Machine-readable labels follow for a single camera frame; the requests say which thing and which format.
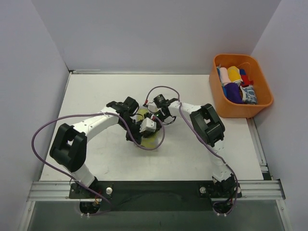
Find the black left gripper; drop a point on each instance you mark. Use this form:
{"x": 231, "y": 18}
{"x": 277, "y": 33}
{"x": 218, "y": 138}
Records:
{"x": 134, "y": 135}

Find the red rolled towel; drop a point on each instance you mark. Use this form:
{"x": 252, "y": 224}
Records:
{"x": 246, "y": 82}

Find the aluminium frame rail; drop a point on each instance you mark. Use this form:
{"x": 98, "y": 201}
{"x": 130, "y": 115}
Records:
{"x": 250, "y": 189}

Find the purple rolled towel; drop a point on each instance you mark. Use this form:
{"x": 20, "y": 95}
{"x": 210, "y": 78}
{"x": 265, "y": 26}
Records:
{"x": 233, "y": 93}

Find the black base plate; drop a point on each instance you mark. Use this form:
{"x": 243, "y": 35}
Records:
{"x": 152, "y": 196}

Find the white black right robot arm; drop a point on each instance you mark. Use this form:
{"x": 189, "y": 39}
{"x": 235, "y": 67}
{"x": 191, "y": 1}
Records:
{"x": 209, "y": 130}

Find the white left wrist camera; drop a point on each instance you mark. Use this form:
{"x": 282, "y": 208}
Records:
{"x": 148, "y": 125}

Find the yellow green towel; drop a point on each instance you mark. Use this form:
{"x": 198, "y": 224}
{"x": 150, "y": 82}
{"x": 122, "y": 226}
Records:
{"x": 152, "y": 141}

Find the blue white patterned towel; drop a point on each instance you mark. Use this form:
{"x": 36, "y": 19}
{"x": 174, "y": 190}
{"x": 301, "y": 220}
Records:
{"x": 248, "y": 95}

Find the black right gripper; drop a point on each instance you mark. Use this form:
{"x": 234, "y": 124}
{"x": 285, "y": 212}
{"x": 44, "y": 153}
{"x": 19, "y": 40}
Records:
{"x": 149, "y": 116}

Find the orange plastic basket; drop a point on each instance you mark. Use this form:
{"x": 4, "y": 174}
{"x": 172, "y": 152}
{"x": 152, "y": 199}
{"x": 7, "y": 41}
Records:
{"x": 228, "y": 109}

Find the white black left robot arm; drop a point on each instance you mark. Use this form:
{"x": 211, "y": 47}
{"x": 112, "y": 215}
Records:
{"x": 69, "y": 146}

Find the pink rolled towel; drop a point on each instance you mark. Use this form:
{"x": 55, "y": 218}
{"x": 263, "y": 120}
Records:
{"x": 224, "y": 77}

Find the yellow rolled towel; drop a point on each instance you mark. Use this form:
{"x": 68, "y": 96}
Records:
{"x": 234, "y": 74}

